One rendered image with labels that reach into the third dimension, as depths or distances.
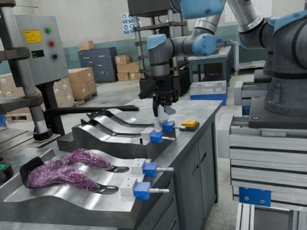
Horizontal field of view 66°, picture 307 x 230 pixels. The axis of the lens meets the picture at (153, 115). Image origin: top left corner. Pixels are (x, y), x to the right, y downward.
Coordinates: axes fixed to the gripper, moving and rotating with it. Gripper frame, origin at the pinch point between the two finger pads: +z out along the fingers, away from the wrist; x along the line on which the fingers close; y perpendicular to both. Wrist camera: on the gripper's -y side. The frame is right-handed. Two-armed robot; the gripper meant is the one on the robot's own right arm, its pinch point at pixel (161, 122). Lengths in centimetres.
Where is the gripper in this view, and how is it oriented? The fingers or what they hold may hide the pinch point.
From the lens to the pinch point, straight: 100.7
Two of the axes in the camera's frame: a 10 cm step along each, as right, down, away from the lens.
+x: 4.7, -3.4, 8.1
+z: 1.3, 9.4, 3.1
